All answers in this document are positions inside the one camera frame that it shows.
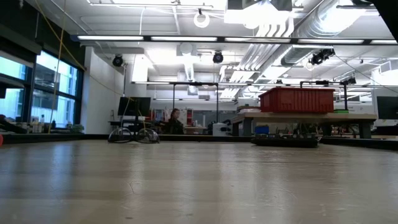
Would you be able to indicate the clear safety glasses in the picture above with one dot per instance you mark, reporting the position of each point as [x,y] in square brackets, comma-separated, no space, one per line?
[119,136]

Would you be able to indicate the black ceiling camera rig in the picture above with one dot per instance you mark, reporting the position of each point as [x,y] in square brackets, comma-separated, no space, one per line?
[320,57]

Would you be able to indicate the silver ventilation duct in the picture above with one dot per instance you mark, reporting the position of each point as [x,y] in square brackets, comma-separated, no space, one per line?
[295,56]

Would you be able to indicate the white ceiling unit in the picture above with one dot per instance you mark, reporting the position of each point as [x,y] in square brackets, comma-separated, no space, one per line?
[248,12]

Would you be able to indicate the black monitor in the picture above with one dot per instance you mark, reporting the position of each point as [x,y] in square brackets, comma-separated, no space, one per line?
[133,106]
[388,107]

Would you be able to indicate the black keypad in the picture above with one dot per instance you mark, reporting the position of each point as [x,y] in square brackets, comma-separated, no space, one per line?
[280,143]

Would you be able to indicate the wooden top rolling workbench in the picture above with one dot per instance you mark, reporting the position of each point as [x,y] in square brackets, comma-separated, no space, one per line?
[311,117]

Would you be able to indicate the large window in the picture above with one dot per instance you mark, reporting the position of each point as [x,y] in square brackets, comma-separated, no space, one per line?
[53,77]

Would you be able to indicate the red ribbed plastic bin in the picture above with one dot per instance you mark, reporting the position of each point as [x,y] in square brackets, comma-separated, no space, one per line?
[295,101]

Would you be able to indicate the round black ceiling camera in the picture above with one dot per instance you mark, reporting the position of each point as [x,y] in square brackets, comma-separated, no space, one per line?
[218,58]
[117,61]

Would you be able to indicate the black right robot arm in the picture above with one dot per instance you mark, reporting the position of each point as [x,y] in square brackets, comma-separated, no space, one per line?
[390,15]

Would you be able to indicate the white machine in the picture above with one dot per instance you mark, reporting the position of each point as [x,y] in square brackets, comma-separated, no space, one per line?
[220,129]

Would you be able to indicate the person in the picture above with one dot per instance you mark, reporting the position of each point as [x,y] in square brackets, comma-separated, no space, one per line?
[175,121]

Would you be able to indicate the black metal rack frame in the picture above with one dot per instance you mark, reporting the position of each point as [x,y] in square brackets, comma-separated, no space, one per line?
[192,84]

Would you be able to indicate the long ceiling light strip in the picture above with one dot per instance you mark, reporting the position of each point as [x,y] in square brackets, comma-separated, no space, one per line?
[248,40]
[382,42]
[183,39]
[329,41]
[109,38]

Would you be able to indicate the black camera stand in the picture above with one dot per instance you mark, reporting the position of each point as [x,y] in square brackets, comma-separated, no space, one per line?
[345,96]

